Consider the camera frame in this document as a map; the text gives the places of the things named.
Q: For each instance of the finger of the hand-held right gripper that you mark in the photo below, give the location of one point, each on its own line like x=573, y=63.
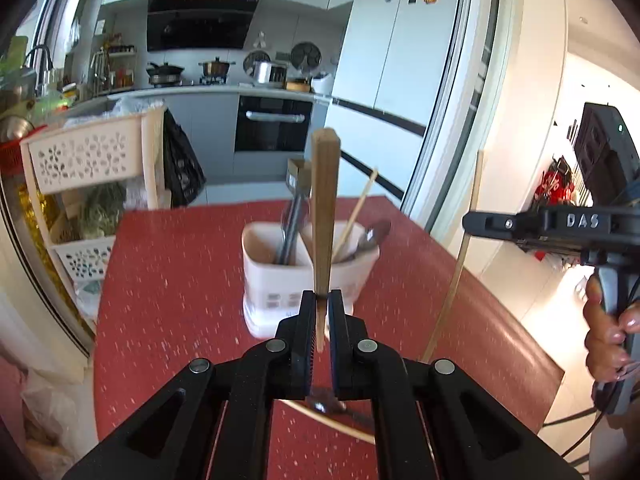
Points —
x=500, y=222

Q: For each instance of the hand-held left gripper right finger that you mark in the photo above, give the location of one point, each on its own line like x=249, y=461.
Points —
x=341, y=360

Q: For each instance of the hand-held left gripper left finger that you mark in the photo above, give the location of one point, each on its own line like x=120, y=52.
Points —
x=295, y=360

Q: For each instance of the white plastic utensil holder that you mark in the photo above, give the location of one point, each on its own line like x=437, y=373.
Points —
x=270, y=290

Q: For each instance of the wooden chopstick pair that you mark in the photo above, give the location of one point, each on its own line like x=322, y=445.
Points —
x=325, y=210

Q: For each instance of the person's right hand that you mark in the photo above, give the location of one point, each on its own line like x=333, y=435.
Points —
x=600, y=340

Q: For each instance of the red hanging decorations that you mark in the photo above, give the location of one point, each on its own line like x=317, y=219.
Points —
x=552, y=180

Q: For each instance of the small cardboard box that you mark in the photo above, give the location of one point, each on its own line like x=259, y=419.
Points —
x=298, y=175

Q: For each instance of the white refrigerator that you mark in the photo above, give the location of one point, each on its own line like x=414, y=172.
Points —
x=390, y=60

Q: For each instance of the black plastic bag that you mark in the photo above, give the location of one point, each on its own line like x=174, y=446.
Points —
x=182, y=165

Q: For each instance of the white countertop appliance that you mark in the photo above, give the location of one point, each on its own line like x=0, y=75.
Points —
x=321, y=85

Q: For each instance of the black built-in oven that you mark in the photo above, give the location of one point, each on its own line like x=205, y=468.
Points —
x=270, y=125

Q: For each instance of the green leafy vegetables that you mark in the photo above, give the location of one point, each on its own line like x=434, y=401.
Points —
x=102, y=210

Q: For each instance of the white plastic bag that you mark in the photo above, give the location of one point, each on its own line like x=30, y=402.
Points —
x=55, y=410

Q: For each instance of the grey kitchen counter cabinet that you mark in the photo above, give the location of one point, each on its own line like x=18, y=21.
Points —
x=210, y=125

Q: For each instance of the round black divided tray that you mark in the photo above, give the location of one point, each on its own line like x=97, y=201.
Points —
x=306, y=55

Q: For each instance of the silver rice cooker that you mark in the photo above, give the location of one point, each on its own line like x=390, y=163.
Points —
x=265, y=72

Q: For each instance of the gold foil bag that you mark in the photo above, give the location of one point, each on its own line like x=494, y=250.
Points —
x=37, y=230

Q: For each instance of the beige plastic storage rack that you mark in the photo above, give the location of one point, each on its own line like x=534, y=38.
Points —
x=85, y=155

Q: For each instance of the steel pot with lid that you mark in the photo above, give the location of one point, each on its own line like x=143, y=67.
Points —
x=216, y=69

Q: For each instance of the black wok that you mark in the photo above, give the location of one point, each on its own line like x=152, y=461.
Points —
x=165, y=74

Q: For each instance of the spice rack with jars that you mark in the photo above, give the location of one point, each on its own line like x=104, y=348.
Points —
x=120, y=67

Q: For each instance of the red plastic basket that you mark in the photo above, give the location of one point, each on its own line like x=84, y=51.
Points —
x=12, y=155

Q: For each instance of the black range hood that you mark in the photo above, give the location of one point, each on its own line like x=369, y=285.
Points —
x=200, y=22

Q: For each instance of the steel basin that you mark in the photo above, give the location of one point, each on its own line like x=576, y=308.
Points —
x=17, y=87

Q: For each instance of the steel kitchen faucet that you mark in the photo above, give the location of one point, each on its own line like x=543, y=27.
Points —
x=42, y=50

